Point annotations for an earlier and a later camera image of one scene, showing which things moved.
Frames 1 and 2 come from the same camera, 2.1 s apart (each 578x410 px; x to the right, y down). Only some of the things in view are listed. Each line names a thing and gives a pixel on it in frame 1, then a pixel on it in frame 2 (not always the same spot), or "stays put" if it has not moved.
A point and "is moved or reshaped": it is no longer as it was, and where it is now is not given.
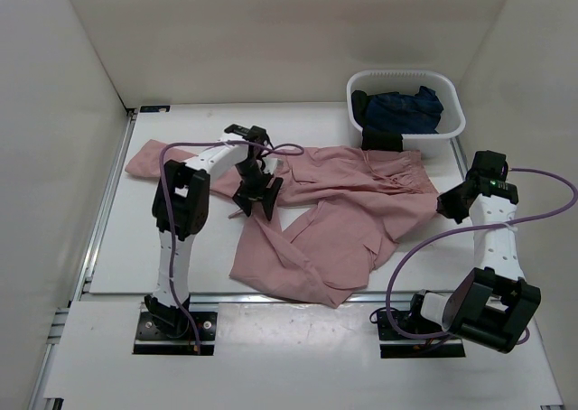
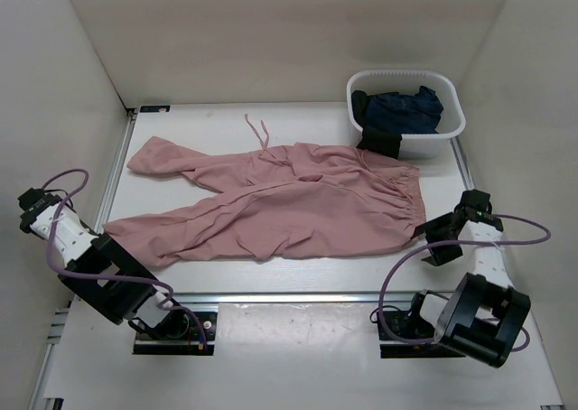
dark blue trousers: (408, 114) stays put
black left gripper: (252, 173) -> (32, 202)
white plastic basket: (410, 81) stays put
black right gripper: (446, 207) -> (432, 228)
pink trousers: (321, 224) is moved or reshaped
